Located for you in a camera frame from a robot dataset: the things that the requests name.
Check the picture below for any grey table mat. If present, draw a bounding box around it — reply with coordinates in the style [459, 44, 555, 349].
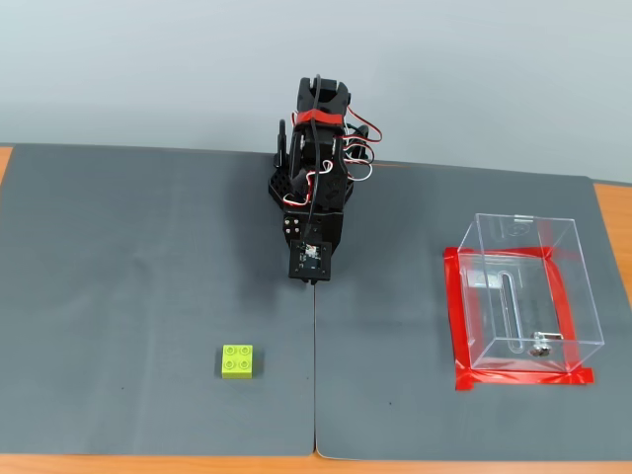
[0, 142, 318, 458]
[313, 158, 632, 463]

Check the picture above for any silver metal box latch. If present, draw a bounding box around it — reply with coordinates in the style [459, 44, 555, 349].
[529, 331, 565, 358]

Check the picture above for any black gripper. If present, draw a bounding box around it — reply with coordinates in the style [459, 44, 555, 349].
[281, 210, 345, 260]

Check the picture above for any green lego block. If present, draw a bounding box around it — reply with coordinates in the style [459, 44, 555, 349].
[214, 344, 264, 380]

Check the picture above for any red tape band on arm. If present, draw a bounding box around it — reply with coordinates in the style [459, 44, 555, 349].
[293, 110, 344, 127]

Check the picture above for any long red tape strip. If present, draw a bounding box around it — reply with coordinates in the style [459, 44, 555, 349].
[453, 366, 595, 393]
[442, 246, 474, 391]
[541, 250, 583, 374]
[442, 245, 560, 264]

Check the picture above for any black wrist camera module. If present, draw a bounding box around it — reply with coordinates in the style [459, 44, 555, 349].
[288, 239, 334, 284]

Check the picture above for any red white shoulder servo wire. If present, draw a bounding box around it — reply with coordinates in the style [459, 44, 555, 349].
[342, 105, 386, 183]

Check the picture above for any transparent acrylic box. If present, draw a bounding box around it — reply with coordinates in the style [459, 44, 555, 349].
[456, 212, 606, 374]

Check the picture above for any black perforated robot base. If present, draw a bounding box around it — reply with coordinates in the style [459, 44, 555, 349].
[267, 166, 357, 216]

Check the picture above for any red white wrist servo wire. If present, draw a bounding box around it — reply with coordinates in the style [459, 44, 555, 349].
[282, 160, 333, 208]

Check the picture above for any black table clamp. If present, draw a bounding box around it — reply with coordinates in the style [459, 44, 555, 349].
[274, 118, 291, 170]

